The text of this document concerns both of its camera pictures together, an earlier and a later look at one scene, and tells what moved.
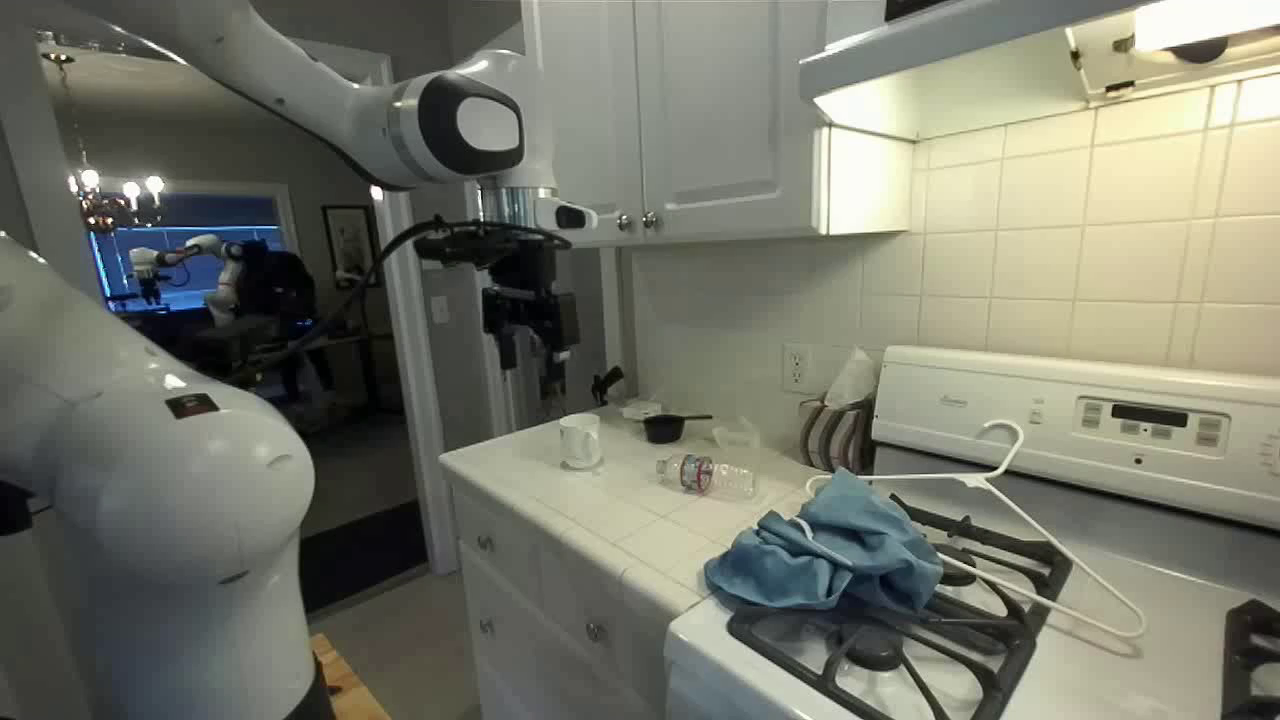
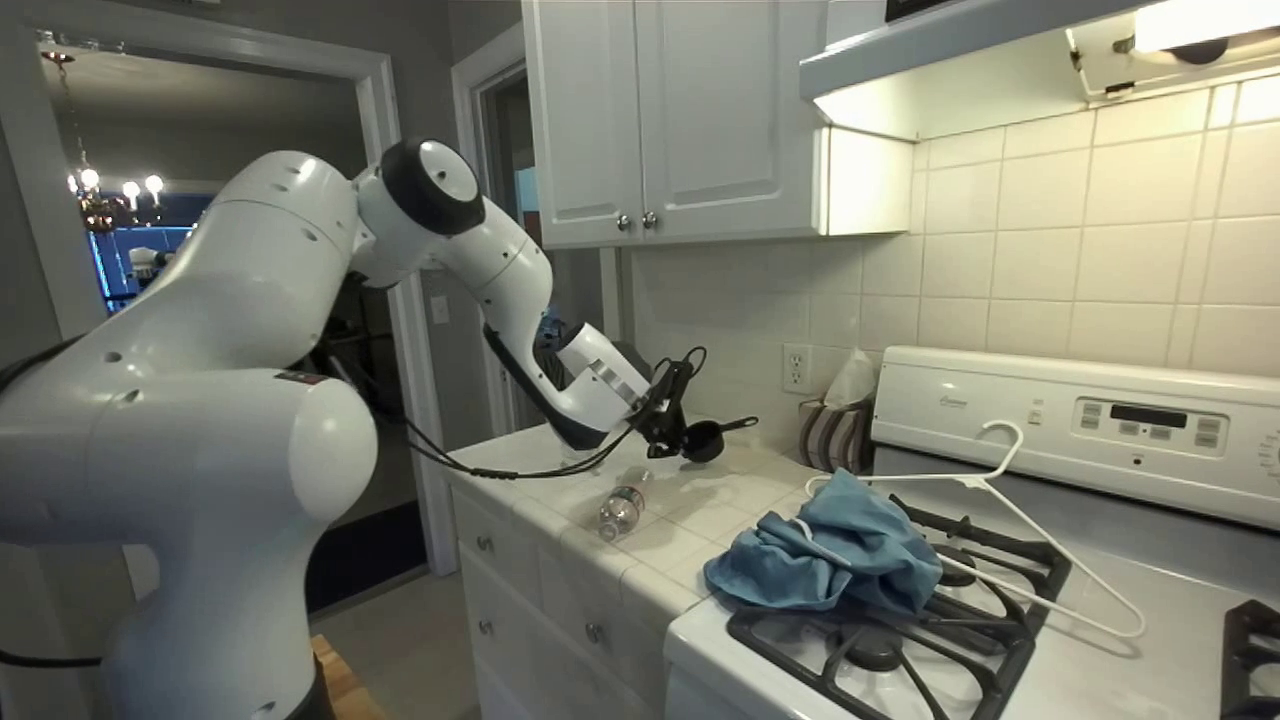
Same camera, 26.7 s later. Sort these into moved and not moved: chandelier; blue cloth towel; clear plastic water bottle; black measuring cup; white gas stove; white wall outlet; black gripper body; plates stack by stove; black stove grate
Moved: clear plastic water bottle; black measuring cup; black gripper body
Not moved: white wall outlet; blue cloth towel; plates stack by stove; black stove grate; chandelier; white gas stove
